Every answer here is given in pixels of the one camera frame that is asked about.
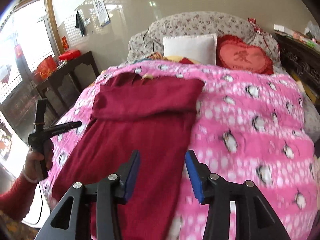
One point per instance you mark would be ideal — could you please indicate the red heart cushion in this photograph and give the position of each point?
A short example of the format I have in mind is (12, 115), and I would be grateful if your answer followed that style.
(234, 54)

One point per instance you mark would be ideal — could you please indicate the dark cloth on wall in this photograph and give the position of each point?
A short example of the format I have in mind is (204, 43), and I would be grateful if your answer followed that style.
(79, 24)

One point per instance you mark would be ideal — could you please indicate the white pillow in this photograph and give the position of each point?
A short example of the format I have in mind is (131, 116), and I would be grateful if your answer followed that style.
(201, 48)

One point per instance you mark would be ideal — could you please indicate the red sleeve forearm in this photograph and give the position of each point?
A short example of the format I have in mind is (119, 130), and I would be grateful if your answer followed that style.
(17, 201)

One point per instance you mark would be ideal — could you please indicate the wall calendar poster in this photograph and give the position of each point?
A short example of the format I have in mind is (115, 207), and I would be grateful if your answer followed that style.
(101, 12)

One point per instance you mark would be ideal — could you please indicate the red gift box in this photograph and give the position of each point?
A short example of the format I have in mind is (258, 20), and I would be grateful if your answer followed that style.
(46, 67)

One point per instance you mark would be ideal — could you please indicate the left hand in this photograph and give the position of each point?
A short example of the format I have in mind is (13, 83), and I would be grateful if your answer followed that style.
(33, 157)

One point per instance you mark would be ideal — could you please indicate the red flat box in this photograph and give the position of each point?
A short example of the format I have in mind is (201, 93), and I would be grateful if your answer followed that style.
(70, 55)

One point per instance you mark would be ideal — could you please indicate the dark red garment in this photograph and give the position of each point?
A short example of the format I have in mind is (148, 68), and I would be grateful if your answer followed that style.
(152, 116)

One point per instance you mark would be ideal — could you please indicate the dark carved wooden cabinet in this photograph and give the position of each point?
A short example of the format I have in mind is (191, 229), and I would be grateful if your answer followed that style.
(302, 63)

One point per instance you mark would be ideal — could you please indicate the floral fabric headboard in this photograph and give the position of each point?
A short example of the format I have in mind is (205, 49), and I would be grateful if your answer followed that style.
(150, 41)

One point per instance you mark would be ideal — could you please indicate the yellow red patterned sheet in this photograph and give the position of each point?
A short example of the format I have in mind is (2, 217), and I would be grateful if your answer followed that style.
(177, 59)

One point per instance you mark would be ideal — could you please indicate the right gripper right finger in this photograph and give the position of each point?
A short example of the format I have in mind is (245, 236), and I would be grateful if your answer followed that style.
(255, 217)

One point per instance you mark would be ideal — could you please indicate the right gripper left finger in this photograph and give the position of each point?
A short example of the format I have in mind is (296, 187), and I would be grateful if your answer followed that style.
(71, 218)

